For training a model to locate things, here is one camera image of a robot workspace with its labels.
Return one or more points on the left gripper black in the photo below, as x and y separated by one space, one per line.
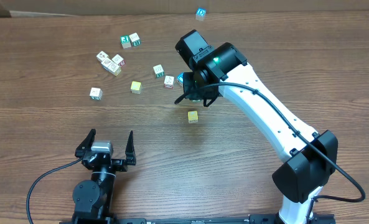
121 164

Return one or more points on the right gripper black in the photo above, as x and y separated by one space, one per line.
192 93

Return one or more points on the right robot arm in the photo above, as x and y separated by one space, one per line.
307 155

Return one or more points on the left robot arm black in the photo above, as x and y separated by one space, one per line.
93 197

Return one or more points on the blue top picture block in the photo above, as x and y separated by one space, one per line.
180 79

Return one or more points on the red number three block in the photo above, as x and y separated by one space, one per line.
169 82

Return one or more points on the green R centre block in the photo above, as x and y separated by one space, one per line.
158 70

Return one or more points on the green J letter block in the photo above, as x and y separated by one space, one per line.
96 93

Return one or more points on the yellow top number seven block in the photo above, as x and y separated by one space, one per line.
136 87

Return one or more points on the blue letter block far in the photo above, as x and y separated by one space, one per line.
200 14

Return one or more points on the yellow side cluster block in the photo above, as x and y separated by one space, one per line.
114 68

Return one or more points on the blue side cluster block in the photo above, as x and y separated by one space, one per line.
106 63

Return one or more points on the green R side block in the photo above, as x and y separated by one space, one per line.
135 40

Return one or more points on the red side cluster block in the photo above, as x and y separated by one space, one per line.
118 60

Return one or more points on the plain picture block left cluster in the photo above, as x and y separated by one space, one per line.
101 56

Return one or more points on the green top letter block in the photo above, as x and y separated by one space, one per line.
125 41

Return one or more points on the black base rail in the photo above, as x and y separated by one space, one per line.
196 221

